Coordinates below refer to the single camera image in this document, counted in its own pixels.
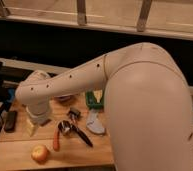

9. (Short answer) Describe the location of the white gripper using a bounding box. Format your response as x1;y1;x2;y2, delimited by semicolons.
26;106;52;136

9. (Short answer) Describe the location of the red yellow apple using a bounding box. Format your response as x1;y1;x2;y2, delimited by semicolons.
31;145;49;163

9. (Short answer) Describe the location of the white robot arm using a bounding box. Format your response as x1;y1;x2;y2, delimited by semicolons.
16;43;193;171

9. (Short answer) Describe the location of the green plastic tray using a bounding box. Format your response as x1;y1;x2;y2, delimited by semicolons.
85;90;104;109

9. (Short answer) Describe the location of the black rectangular block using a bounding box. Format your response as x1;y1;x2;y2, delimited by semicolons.
4;111;17;132

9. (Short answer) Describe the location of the orange carrot toy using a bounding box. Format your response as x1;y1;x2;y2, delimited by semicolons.
53;129;60;151

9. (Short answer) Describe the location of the purple plastic bowl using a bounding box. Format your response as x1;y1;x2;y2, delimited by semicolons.
55;95;72;103

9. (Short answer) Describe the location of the blue white cloth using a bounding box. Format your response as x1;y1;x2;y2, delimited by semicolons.
86;109;106;135

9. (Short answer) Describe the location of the yellow corn toy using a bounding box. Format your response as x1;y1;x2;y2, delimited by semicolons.
93;90;103;102

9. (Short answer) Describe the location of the metal spoon black handle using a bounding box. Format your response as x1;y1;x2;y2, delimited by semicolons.
58;120;93;147

